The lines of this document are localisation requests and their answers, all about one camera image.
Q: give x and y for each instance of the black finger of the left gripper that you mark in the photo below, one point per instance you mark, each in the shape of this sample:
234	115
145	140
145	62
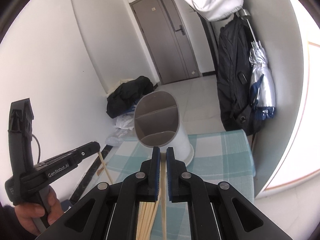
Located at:
72	158

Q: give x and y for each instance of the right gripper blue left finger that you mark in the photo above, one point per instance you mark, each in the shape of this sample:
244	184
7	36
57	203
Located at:
149	188

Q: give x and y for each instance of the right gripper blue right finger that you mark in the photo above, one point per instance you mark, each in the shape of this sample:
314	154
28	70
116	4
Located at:
174	170

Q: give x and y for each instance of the person's left hand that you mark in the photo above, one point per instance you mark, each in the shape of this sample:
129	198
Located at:
26	212

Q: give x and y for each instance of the wooden chopstick on mat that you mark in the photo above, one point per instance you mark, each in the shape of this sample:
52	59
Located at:
146	219
153	215
140	219

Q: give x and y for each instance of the teal plaid placemat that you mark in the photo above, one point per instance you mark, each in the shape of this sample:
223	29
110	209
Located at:
224	156

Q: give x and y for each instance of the white plastic bags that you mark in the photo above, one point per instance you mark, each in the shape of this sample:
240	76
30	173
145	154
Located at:
123	128

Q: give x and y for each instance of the white utensil holder grey dividers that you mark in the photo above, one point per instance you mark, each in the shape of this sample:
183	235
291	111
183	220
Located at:
158	123

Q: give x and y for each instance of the black jacket pile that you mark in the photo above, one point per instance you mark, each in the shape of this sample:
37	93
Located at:
127	95

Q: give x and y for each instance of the black backpack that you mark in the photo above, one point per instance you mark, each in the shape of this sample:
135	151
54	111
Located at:
233	78

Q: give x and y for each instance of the silver blue folded umbrella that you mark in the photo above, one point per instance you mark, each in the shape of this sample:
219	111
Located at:
262	90

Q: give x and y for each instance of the grey entrance door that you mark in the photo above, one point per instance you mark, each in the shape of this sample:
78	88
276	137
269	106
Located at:
166	39

